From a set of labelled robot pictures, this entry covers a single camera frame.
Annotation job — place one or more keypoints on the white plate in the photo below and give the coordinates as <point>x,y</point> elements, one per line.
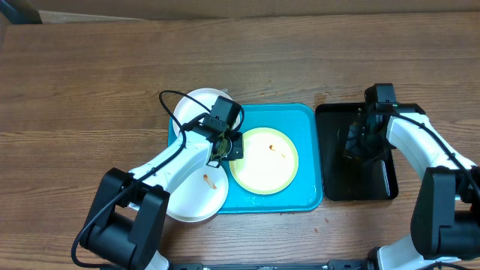
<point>200,196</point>
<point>187,109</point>

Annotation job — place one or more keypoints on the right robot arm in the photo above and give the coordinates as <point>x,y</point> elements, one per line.
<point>444,228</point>

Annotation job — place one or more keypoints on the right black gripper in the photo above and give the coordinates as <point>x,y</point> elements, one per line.
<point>385,154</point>

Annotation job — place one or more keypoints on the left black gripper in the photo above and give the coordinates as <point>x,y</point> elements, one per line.
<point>237,152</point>

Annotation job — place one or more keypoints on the green yellow sponge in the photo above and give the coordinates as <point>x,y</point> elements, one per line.
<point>354,148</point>

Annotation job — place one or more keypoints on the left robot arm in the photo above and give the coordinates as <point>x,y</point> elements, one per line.
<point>123,226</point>

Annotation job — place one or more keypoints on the yellow-green rimmed plate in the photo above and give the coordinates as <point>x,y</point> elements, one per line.
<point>269,164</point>

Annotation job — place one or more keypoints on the teal plastic tray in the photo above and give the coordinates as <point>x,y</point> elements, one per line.
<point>305,193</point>

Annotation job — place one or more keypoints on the black plastic tray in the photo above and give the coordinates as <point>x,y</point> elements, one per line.
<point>368,178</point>

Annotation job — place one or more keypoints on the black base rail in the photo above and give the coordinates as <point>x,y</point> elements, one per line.
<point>334,264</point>

